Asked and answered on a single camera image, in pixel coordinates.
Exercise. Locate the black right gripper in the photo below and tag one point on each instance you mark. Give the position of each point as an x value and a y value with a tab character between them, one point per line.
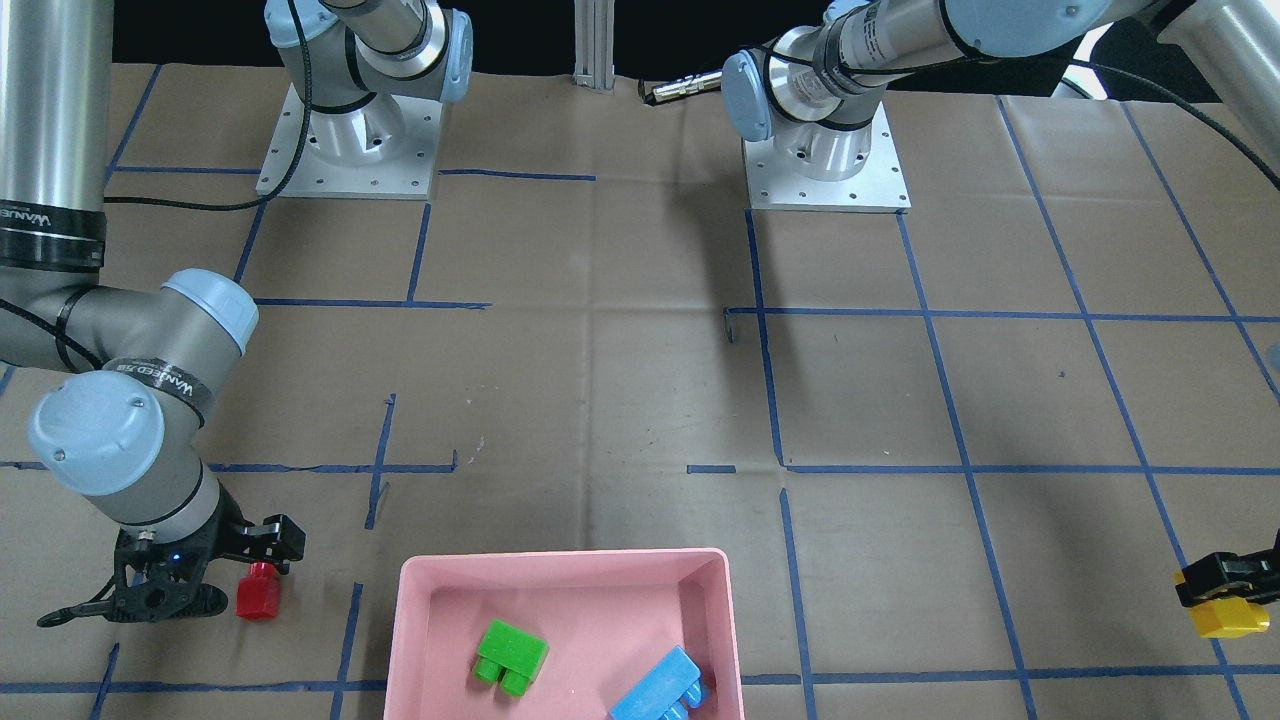
222	541

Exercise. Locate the green toy block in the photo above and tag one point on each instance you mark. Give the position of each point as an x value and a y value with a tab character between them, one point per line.
509	657

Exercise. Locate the metal cylinder plug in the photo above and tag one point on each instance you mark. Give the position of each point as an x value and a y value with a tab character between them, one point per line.
655	94

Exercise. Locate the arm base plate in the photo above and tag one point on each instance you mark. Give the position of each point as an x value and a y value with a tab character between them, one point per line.
807	167
386	150

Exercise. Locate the pink plastic box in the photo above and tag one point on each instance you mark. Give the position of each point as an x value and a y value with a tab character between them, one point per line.
608	616

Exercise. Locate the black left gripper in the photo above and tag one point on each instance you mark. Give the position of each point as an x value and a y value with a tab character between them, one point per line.
1228	577

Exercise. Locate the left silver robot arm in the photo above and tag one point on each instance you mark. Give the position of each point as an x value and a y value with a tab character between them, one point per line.
809	108

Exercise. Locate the red toy block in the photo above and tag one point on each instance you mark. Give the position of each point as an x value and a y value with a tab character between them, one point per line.
259	593

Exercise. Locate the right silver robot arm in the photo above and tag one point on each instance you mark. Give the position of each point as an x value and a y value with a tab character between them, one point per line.
371	80

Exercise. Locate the yellow toy block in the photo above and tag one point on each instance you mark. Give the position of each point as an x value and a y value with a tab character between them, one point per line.
1229	618

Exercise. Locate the aluminium frame post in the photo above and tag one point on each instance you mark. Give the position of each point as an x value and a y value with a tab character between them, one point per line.
593	45

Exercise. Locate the blue toy block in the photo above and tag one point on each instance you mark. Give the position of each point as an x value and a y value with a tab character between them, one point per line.
671	689

